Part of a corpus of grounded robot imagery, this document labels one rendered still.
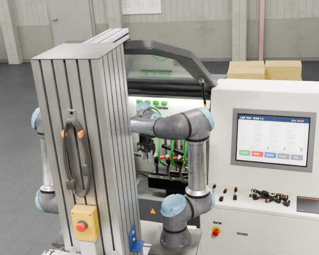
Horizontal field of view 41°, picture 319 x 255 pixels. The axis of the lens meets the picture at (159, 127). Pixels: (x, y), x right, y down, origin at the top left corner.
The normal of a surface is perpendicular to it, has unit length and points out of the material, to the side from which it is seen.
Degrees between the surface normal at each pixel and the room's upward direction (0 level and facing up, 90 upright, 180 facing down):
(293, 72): 90
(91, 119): 90
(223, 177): 76
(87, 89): 90
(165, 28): 90
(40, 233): 0
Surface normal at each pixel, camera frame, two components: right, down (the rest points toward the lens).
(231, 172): -0.33, 0.15
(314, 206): -0.07, -0.92
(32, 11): -0.24, 0.39
